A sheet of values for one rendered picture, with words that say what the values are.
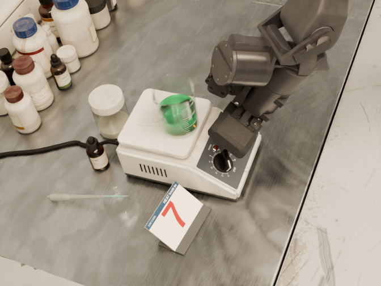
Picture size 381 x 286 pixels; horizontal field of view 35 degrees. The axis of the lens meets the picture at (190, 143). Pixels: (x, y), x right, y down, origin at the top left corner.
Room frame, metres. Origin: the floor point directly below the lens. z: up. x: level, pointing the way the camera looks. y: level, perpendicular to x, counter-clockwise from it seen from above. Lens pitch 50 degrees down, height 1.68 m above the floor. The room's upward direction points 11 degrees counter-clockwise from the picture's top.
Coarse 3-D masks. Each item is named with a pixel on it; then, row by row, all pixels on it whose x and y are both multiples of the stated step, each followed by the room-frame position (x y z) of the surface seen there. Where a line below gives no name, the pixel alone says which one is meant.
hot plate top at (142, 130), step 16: (144, 96) 0.70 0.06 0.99; (144, 112) 0.67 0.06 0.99; (208, 112) 0.64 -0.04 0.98; (128, 128) 0.64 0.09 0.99; (144, 128) 0.63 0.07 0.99; (160, 128) 0.63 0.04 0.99; (128, 144) 0.61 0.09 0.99; (144, 144) 0.60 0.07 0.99; (160, 144) 0.59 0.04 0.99; (176, 144) 0.59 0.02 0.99; (192, 144) 0.58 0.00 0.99
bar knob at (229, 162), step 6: (222, 150) 0.58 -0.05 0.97; (216, 156) 0.58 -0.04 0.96; (222, 156) 0.57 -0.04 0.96; (228, 156) 0.57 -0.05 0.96; (216, 162) 0.56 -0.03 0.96; (222, 162) 0.56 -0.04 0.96; (228, 162) 0.56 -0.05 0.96; (216, 168) 0.56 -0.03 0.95; (222, 168) 0.56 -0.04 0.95; (228, 168) 0.55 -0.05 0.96
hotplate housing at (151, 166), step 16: (208, 128) 0.63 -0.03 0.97; (256, 144) 0.61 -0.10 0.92; (128, 160) 0.61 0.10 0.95; (144, 160) 0.59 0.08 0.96; (160, 160) 0.58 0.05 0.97; (176, 160) 0.57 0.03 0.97; (192, 160) 0.57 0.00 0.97; (144, 176) 0.60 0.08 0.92; (160, 176) 0.58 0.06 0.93; (176, 176) 0.57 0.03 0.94; (192, 176) 0.55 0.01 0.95; (208, 176) 0.55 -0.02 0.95; (208, 192) 0.54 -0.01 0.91; (224, 192) 0.53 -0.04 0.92; (240, 192) 0.53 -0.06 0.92
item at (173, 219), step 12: (180, 192) 0.54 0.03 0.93; (168, 204) 0.52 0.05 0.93; (180, 204) 0.52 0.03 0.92; (192, 204) 0.53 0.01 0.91; (168, 216) 0.50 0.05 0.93; (180, 216) 0.51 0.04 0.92; (156, 228) 0.48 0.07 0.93; (168, 228) 0.49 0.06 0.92; (180, 228) 0.49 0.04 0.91; (168, 240) 0.47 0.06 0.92
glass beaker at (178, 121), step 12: (156, 84) 0.65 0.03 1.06; (168, 84) 0.65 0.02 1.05; (180, 84) 0.65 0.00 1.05; (192, 84) 0.63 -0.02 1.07; (156, 96) 0.64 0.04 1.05; (192, 96) 0.61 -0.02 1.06; (156, 108) 0.61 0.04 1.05; (168, 108) 0.60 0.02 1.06; (180, 108) 0.60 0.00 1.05; (192, 108) 0.61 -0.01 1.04; (168, 120) 0.60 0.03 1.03; (180, 120) 0.60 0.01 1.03; (192, 120) 0.60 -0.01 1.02; (168, 132) 0.60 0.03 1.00; (180, 132) 0.60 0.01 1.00; (192, 132) 0.60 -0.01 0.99
